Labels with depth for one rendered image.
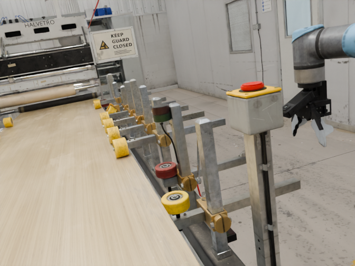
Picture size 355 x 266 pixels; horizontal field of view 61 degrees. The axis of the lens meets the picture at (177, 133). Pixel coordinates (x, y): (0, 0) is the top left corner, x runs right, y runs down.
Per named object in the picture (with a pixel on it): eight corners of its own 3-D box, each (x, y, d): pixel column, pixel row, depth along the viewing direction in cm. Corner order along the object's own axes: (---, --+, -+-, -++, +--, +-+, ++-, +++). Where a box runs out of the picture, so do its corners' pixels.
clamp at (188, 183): (185, 176, 120) (183, 164, 119) (198, 189, 108) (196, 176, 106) (171, 180, 119) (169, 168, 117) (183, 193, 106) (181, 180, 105)
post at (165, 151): (176, 197, 141) (158, 95, 128) (178, 200, 138) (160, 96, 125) (169, 199, 140) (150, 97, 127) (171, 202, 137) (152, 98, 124)
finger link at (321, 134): (343, 140, 94) (329, 113, 97) (327, 144, 92) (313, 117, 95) (336, 143, 97) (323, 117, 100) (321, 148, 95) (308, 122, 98)
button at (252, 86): (256, 89, 56) (255, 80, 55) (269, 91, 52) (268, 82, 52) (236, 94, 55) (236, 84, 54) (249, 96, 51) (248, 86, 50)
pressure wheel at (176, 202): (174, 221, 95) (167, 188, 92) (197, 224, 91) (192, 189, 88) (162, 236, 88) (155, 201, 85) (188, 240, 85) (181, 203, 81)
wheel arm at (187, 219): (294, 187, 102) (293, 176, 101) (301, 191, 99) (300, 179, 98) (172, 227, 91) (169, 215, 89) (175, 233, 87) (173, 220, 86)
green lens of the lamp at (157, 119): (168, 116, 106) (167, 110, 106) (173, 119, 101) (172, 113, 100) (151, 120, 105) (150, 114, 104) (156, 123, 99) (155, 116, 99)
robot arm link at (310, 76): (306, 70, 91) (286, 69, 100) (307, 86, 92) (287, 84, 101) (331, 65, 93) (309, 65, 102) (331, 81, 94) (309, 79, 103)
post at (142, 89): (161, 173, 163) (144, 84, 150) (162, 175, 160) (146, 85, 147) (155, 174, 162) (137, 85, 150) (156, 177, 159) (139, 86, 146)
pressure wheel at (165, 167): (177, 185, 119) (172, 158, 116) (183, 193, 111) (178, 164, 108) (157, 191, 117) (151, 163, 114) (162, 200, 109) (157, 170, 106)
